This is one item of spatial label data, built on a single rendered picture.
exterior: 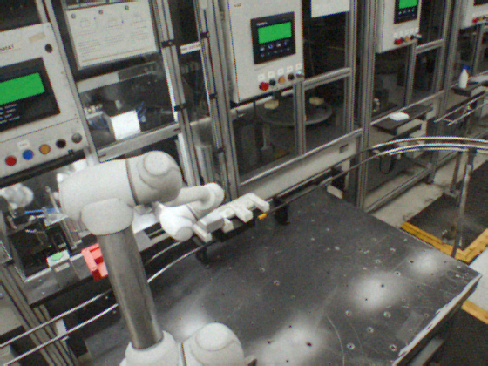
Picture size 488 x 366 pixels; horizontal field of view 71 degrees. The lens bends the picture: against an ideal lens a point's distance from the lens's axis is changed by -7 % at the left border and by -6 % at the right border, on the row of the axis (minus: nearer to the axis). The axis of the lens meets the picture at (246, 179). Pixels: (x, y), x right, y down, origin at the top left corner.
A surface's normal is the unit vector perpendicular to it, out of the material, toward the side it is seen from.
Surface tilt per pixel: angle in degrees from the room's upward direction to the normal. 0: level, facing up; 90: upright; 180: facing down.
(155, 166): 41
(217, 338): 6
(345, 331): 0
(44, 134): 90
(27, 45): 90
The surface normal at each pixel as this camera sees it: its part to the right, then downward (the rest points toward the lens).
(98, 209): 0.22, 0.28
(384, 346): -0.10, -0.86
